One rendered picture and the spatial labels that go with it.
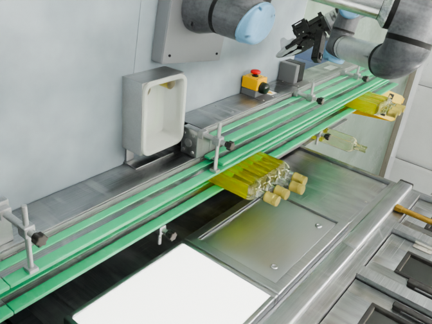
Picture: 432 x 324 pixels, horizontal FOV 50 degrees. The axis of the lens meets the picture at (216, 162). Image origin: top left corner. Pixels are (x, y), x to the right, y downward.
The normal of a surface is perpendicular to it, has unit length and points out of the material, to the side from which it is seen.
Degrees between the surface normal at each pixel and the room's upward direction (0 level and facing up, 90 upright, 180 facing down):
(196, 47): 3
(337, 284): 90
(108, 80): 0
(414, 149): 90
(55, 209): 90
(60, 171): 0
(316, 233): 90
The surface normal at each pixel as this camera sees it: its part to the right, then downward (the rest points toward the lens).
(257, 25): 0.72, 0.52
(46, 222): 0.10, -0.88
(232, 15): -0.59, 0.09
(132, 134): -0.62, 0.32
